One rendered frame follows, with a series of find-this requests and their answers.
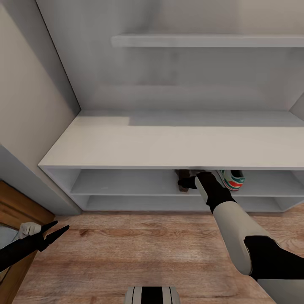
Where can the door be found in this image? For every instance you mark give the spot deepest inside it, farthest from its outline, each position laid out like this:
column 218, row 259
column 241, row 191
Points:
column 15, row 209

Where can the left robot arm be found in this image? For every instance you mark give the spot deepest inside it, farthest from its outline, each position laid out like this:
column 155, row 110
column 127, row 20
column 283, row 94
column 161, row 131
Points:
column 30, row 239

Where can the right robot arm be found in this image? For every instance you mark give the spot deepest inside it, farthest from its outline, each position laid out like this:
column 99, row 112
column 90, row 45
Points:
column 252, row 249

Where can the gym shoe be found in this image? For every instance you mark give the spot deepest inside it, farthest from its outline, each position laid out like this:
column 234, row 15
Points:
column 232, row 179

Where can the robot trunk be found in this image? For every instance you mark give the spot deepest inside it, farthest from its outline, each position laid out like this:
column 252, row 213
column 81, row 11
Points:
column 152, row 295

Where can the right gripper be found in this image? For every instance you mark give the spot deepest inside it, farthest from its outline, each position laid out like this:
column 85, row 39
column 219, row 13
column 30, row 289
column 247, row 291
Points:
column 186, row 183

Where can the sandal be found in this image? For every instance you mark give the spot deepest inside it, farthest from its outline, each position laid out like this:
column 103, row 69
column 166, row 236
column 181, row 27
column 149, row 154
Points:
column 183, row 173

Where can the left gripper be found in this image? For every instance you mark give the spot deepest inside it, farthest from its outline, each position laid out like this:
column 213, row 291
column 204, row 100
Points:
column 23, row 247

